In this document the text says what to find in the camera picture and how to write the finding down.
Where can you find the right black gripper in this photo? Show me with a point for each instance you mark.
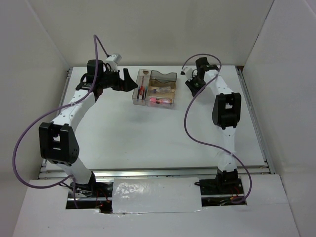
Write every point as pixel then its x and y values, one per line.
pixel 189 83

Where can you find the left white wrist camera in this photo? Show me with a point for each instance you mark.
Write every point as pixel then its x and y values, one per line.
pixel 113 60

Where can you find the red pen clear cap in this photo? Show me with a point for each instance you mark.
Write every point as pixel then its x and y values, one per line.
pixel 142 95

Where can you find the red gel pen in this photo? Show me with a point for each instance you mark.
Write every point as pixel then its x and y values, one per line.
pixel 142 85

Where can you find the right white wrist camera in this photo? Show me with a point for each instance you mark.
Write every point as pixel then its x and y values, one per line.
pixel 187 72

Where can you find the clear plastic desk organizer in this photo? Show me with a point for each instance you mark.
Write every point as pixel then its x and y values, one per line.
pixel 154 80

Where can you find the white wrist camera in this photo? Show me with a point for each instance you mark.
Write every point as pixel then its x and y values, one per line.
pixel 113 60
pixel 187 72

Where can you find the pink capped crayon bottle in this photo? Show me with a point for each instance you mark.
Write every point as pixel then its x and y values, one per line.
pixel 161 101

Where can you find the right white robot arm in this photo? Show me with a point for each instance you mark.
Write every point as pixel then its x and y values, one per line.
pixel 225 116

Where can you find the aluminium frame rail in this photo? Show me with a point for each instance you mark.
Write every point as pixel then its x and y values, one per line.
pixel 262 144

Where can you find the small blue capped bottle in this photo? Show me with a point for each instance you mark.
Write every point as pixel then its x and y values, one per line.
pixel 162 90

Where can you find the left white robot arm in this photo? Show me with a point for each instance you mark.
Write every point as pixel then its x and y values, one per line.
pixel 58 143

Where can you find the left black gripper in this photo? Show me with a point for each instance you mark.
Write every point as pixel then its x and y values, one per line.
pixel 127 85

